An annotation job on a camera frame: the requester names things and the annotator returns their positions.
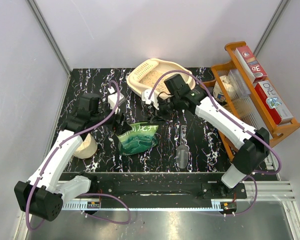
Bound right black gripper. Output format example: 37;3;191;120
150;93;181;123

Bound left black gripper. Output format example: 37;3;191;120
91;101;132;135

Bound green litter bag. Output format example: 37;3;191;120
117;122;159;156

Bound clear plastic scoop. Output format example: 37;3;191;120
176;125;189;169

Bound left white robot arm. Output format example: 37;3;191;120
14;92;131;222

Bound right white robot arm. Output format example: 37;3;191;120
141;70;270;198

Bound beige litter box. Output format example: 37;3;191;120
126;58;196;100

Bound clear acrylic box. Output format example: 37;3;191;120
228;69;251;99

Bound red box 3b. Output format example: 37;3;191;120
234;45;268;84

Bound red white box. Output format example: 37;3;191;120
254;80;294;125

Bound white pack in rack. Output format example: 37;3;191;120
213;74;235;105

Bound orange wooden rack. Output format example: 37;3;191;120
205;41;300;148

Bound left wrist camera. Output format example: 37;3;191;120
107;87;126;110

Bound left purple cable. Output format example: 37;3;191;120
26;80;132;231

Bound purple cable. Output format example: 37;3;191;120
147;69;283;216
26;80;132;231

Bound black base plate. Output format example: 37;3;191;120
63;172;247;212

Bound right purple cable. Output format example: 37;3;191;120
147;69;283;216

